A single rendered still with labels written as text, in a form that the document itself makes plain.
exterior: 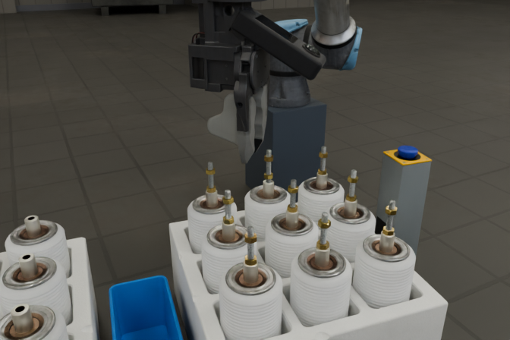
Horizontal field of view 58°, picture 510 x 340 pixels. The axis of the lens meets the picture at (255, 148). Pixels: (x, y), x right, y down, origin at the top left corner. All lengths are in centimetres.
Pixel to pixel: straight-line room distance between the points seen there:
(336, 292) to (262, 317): 12
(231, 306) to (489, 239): 87
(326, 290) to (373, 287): 10
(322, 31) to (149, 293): 74
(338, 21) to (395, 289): 67
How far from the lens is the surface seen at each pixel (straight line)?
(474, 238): 139
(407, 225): 105
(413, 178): 100
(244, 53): 54
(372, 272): 79
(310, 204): 95
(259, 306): 69
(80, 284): 87
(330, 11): 116
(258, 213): 91
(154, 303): 99
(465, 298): 117
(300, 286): 74
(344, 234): 86
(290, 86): 131
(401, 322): 81
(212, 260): 79
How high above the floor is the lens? 70
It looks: 23 degrees down
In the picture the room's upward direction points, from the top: straight up
